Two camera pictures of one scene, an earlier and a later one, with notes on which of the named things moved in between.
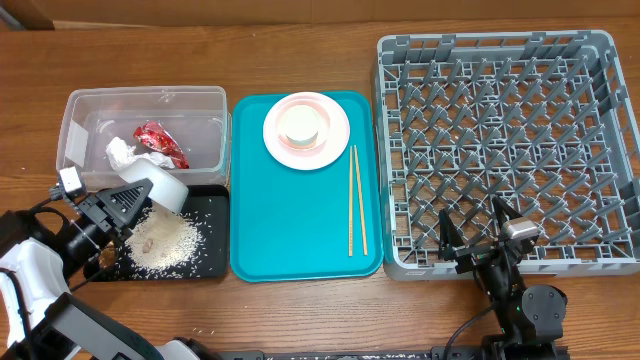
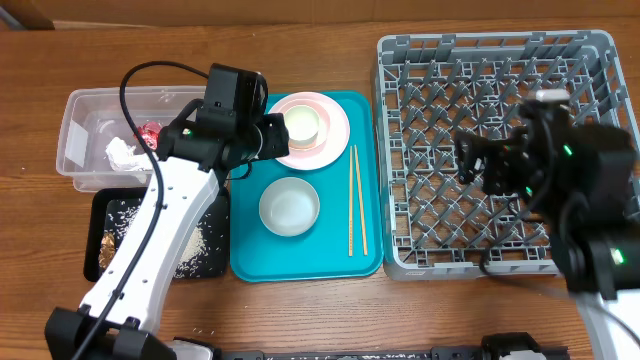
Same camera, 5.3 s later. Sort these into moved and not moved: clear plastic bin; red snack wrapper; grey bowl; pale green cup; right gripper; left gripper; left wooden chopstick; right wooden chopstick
Moved: left gripper; right gripper; grey bowl
Not moved: clear plastic bin; right wooden chopstick; pale green cup; left wooden chopstick; red snack wrapper
